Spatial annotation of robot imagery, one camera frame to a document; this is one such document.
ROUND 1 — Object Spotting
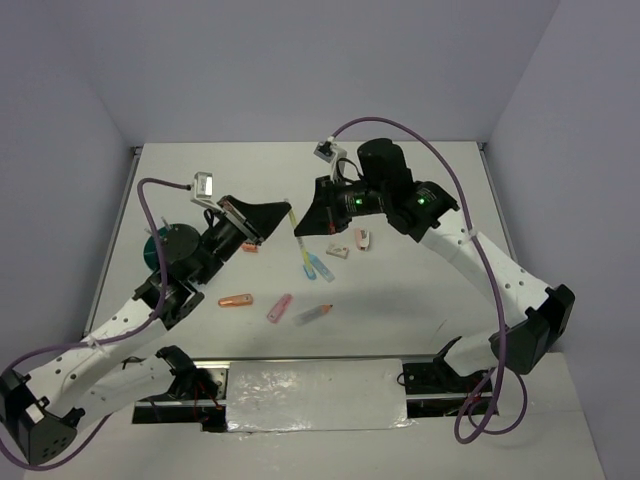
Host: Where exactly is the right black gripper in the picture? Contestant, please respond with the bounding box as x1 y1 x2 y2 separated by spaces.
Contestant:
295 170 389 232

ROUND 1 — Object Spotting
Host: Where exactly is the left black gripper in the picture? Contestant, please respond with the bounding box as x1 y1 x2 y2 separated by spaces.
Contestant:
196 198 294 287

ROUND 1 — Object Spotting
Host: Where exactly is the yellow clear pen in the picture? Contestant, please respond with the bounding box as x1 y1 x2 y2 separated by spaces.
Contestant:
289 209 312 266

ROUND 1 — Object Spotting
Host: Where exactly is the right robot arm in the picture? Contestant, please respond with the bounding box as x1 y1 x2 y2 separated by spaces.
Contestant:
294 138 575 391

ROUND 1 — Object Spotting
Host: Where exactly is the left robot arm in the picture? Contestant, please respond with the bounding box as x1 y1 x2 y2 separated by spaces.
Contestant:
1 195 291 471

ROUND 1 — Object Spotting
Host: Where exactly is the orange marker cap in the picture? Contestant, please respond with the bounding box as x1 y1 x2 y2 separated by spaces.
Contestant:
241 242 258 253

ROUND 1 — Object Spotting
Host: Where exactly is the small white eraser box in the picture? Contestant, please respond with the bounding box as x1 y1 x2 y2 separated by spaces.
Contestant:
326 243 349 259

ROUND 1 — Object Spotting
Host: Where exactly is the blue marker cap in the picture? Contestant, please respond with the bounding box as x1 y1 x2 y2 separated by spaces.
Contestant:
303 265 317 280

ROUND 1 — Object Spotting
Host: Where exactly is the blue highlighter body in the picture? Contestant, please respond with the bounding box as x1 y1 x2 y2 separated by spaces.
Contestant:
308 253 335 283

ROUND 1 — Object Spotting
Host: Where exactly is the orange tip highlighter body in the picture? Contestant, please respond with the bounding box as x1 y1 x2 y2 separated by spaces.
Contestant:
293 304 333 326

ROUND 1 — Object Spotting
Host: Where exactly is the pink correction tape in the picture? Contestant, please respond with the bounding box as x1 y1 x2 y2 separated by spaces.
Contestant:
266 293 293 324

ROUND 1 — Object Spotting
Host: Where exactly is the teal round organizer container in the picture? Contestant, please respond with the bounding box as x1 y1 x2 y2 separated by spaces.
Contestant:
142 235 159 271

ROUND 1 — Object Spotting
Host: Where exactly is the silver foil sheet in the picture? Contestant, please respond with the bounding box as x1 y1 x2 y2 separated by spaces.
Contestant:
226 359 410 433

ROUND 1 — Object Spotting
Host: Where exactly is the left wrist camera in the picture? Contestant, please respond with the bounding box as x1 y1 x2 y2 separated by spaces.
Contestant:
191 172 218 210

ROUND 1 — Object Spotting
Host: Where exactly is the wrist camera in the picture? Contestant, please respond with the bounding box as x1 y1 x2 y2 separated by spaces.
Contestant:
191 172 218 210
314 136 347 181

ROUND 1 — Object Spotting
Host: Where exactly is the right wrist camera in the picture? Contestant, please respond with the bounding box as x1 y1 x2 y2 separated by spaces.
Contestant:
314 136 347 181

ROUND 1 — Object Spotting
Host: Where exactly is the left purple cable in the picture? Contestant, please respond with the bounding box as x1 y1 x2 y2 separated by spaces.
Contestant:
0 178 194 472

